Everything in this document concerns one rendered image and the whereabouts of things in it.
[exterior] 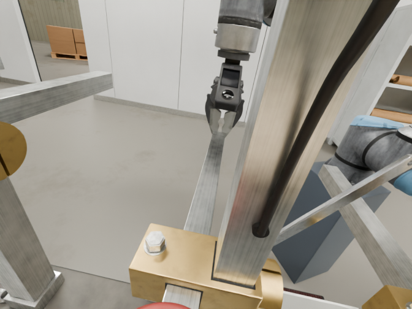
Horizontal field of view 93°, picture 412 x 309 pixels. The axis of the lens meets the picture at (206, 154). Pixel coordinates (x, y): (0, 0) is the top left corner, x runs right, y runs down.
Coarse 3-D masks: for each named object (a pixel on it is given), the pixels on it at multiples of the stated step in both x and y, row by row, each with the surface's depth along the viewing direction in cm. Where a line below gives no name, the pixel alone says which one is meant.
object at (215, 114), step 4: (212, 108) 47; (212, 112) 47; (216, 112) 47; (220, 112) 48; (212, 116) 48; (216, 116) 48; (220, 116) 48; (212, 120) 48; (216, 120) 48; (212, 124) 49; (216, 124) 49; (212, 128) 50; (216, 128) 49; (212, 132) 50
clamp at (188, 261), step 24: (144, 240) 19; (168, 240) 19; (192, 240) 20; (216, 240) 20; (144, 264) 17; (168, 264) 17; (192, 264) 18; (264, 264) 18; (144, 288) 18; (192, 288) 17; (216, 288) 16; (240, 288) 16; (264, 288) 17
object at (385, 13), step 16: (384, 0) 5; (368, 16) 5; (384, 16) 5; (368, 32) 5; (352, 48) 6; (336, 64) 6; (352, 64) 6; (336, 80) 7; (320, 96) 7; (320, 112) 8; (304, 128) 8; (304, 144) 9; (288, 160) 9; (288, 176) 10; (272, 208) 11; (256, 224) 13
